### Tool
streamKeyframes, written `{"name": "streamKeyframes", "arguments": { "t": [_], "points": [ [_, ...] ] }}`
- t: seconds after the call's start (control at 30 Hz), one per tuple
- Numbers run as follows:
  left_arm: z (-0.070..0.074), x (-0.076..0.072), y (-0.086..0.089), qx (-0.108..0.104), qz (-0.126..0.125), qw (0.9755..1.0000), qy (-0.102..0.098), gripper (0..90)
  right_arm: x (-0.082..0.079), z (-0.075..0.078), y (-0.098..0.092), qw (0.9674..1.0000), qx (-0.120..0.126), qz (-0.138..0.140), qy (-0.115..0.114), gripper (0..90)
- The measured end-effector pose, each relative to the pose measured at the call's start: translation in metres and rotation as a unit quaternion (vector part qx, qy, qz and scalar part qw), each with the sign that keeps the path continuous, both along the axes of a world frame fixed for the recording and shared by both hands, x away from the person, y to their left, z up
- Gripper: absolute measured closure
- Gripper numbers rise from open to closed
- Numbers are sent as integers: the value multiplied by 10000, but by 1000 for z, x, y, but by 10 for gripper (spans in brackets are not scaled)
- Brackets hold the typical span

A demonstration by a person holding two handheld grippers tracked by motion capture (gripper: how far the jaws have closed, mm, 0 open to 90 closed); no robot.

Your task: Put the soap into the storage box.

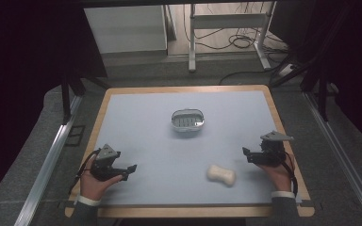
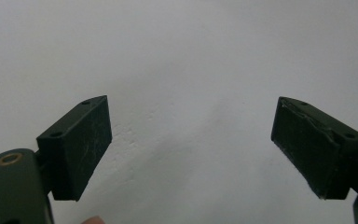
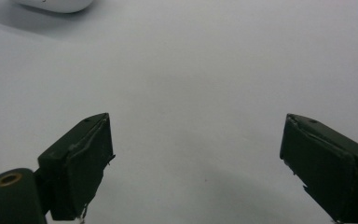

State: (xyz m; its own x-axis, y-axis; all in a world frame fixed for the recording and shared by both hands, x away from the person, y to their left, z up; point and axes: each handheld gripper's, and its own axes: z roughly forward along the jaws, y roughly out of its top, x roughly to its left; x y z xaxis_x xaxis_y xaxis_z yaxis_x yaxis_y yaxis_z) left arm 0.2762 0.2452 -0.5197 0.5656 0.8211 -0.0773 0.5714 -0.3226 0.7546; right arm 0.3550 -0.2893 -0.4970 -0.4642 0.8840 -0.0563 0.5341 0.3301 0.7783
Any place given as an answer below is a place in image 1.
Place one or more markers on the white soap bar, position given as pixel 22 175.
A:
pixel 221 175

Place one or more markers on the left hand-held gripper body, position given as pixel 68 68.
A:
pixel 105 157

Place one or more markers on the light blue table mat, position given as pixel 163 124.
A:
pixel 169 150

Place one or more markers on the grey soap dish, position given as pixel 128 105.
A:
pixel 187 121

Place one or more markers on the aluminium rail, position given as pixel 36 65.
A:
pixel 342 157
pixel 48 166

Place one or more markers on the white desk frame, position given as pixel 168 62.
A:
pixel 229 20

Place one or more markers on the person's right hand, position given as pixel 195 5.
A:
pixel 279 179

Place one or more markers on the person's left hand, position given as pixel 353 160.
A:
pixel 92 186

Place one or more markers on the dark curtain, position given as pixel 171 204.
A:
pixel 352 62
pixel 22 78

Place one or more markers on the white power strip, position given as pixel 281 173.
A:
pixel 286 70

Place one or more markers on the white cabinet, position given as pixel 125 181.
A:
pixel 125 29

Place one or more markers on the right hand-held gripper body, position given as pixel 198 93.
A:
pixel 271 153

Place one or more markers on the black floor bracket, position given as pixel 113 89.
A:
pixel 74 135

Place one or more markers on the black metal stand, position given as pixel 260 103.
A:
pixel 322 94
pixel 66 100

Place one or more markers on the wooden table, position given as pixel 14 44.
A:
pixel 185 211

